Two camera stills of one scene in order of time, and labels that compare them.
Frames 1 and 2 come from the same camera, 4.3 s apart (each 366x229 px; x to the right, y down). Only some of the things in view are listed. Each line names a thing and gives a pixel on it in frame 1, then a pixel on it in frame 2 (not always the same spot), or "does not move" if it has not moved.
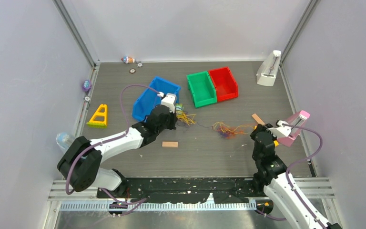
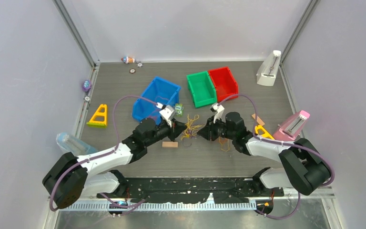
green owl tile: [179, 107] does not move
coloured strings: [225, 131] to [224, 142]
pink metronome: [298, 119] does not move
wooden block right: [257, 119] does not move
